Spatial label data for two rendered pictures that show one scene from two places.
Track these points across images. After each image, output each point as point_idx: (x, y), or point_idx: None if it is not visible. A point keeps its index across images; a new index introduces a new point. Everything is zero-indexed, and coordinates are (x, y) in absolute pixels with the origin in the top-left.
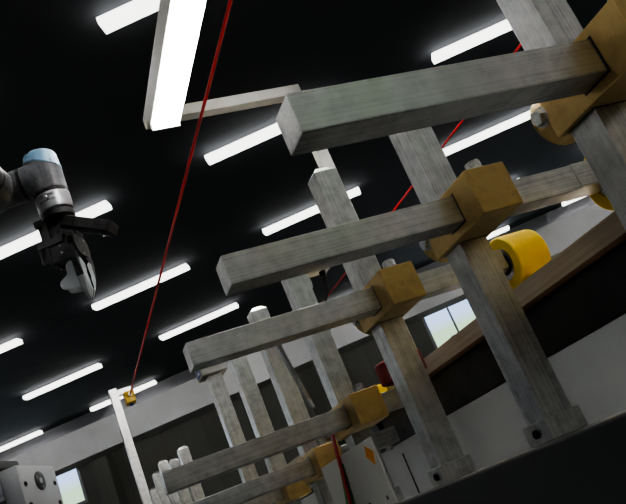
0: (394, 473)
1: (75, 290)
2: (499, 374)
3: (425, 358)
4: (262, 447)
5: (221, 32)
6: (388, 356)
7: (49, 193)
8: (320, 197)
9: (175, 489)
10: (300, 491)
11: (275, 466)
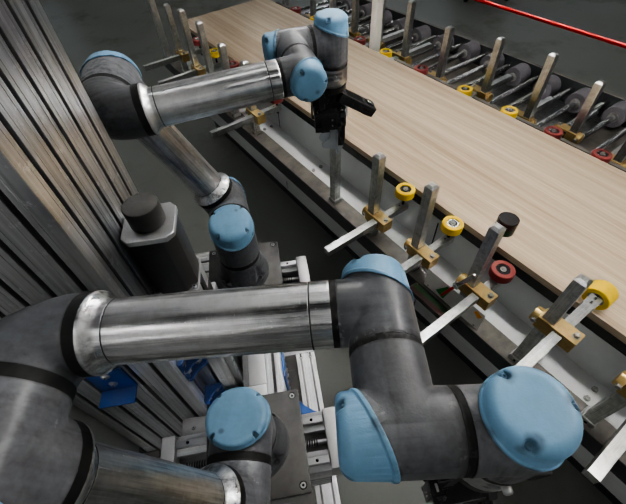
0: None
1: (324, 139)
2: (536, 287)
3: (504, 251)
4: (449, 323)
5: (587, 36)
6: (535, 336)
7: (338, 73)
8: (574, 292)
9: None
10: (387, 229)
11: (375, 208)
